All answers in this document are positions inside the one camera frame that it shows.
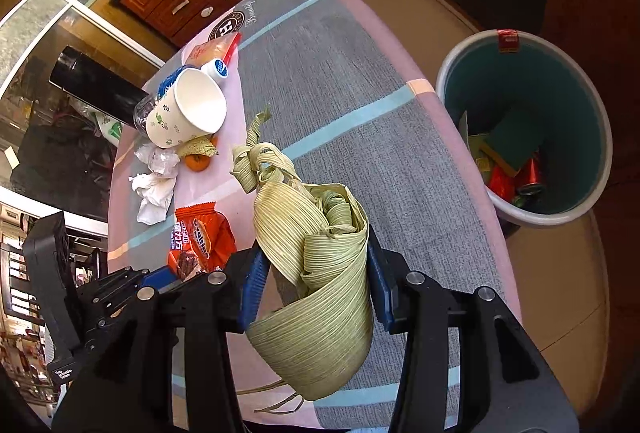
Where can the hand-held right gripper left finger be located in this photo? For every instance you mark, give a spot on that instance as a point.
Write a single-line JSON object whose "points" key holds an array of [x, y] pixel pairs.
{"points": [[252, 285]]}

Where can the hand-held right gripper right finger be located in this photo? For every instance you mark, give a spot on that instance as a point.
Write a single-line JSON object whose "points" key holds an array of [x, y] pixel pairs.
{"points": [[381, 285]]}

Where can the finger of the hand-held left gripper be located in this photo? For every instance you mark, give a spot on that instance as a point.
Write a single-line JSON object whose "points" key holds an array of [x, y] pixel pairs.
{"points": [[160, 278]]}

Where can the orange snack packet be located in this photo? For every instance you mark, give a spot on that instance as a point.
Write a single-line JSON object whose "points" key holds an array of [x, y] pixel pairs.
{"points": [[205, 238]]}

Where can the white tissue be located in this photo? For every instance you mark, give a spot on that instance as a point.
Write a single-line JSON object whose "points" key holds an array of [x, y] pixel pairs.
{"points": [[155, 198]]}

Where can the pale green ribbed leaf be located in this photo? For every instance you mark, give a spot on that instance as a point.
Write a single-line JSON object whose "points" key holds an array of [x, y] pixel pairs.
{"points": [[310, 223]]}

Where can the clear plastic wrap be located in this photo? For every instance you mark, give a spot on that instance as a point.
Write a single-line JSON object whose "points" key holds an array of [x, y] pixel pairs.
{"points": [[157, 160]]}

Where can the small orange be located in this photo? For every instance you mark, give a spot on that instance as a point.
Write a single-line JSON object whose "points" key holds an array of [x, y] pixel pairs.
{"points": [[196, 163]]}

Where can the banana peel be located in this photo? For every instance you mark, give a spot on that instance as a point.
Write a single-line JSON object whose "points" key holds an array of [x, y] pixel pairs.
{"points": [[197, 147]]}

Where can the red crinkled plastic bag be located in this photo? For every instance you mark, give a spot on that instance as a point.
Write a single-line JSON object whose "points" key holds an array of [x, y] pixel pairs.
{"points": [[500, 183]]}

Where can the white cardboard food box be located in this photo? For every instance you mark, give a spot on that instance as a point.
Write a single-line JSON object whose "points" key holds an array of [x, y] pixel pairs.
{"points": [[481, 160]]}

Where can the white paper cup green print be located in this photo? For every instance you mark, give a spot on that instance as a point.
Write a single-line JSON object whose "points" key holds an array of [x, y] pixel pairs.
{"points": [[195, 105]]}

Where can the red metal can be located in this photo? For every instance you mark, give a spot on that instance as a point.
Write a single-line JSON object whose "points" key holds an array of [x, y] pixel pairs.
{"points": [[531, 175]]}

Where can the clear plastic bottle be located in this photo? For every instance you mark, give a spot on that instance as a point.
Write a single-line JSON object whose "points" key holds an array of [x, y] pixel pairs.
{"points": [[169, 82]]}

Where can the yellow green sponge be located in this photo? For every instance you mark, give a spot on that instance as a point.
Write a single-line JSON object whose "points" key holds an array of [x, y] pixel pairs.
{"points": [[515, 138]]}

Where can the small white blue container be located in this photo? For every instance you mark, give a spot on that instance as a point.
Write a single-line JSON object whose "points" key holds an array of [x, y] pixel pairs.
{"points": [[217, 68]]}

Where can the teal trash bin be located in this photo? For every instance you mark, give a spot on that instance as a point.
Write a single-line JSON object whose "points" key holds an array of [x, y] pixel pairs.
{"points": [[575, 123]]}

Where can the green white rice bag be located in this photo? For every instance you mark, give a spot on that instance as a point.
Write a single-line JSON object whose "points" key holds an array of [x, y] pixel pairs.
{"points": [[107, 125]]}

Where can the checked tablecloth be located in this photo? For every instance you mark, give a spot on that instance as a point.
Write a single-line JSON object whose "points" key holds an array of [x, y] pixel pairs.
{"points": [[340, 113]]}

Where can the black thermos bottle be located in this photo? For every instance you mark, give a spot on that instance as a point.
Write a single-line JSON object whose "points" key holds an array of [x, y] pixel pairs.
{"points": [[95, 80]]}

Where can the glass sliding door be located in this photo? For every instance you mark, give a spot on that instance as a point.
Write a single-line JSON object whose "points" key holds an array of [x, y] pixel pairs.
{"points": [[45, 63]]}

